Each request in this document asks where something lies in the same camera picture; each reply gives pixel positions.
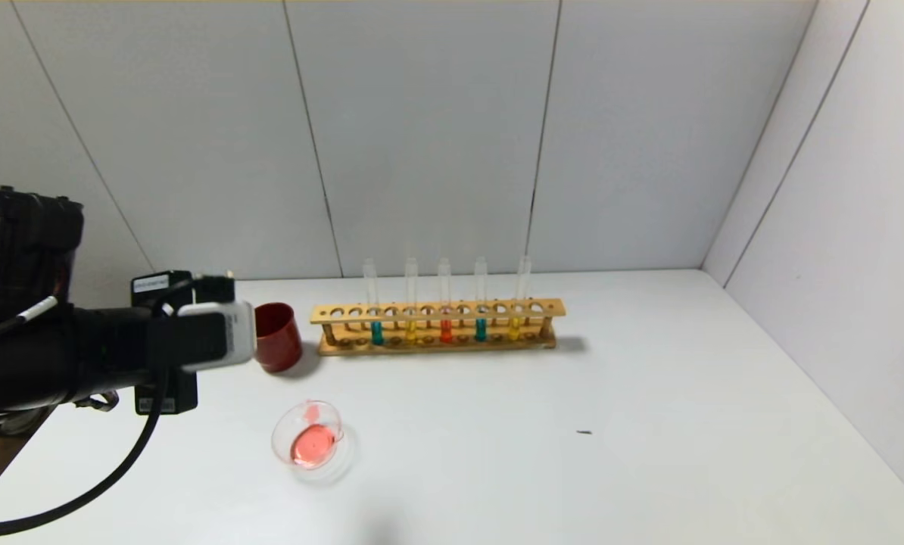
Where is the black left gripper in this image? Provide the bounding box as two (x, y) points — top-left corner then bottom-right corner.
(73, 269), (235, 416)

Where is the blue pigment glass test tube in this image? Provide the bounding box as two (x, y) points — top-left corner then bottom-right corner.
(474, 257), (489, 342)
(363, 258), (385, 347)

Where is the yellow pigment glass test tube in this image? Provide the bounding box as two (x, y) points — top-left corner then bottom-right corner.
(508, 255), (533, 341)
(404, 257), (419, 343)

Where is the wooden test tube rack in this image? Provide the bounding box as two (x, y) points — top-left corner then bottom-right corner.
(310, 298), (567, 357)

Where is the red pigment glass test tube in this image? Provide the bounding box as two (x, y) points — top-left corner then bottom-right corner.
(438, 257), (454, 344)

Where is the dark red plastic cup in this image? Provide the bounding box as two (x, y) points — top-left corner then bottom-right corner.
(254, 302), (304, 374)

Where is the clear glass spouted dish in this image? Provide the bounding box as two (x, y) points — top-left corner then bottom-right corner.
(271, 400), (356, 486)

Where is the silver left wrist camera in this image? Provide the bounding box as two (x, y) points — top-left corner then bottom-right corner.
(149, 301), (257, 373)

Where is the thick black camera cable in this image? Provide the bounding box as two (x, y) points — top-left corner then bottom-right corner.
(0, 369), (171, 540)

